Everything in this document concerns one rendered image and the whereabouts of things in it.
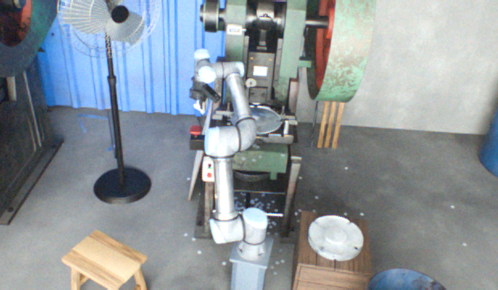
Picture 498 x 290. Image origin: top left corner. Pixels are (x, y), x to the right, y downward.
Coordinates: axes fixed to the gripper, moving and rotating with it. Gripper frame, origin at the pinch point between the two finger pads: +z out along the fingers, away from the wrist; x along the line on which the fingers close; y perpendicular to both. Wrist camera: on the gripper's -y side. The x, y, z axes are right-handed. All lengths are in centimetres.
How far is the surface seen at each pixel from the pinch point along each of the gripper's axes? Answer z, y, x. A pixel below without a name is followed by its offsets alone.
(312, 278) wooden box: 58, -80, 31
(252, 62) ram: -23.7, -16.1, -23.7
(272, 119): 9.0, -31.2, -25.0
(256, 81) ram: -12.5, -19.3, -24.4
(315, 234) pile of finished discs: 46, -75, 13
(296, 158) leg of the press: 23, -51, -16
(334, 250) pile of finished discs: 45, -87, 20
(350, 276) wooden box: 52, -98, 26
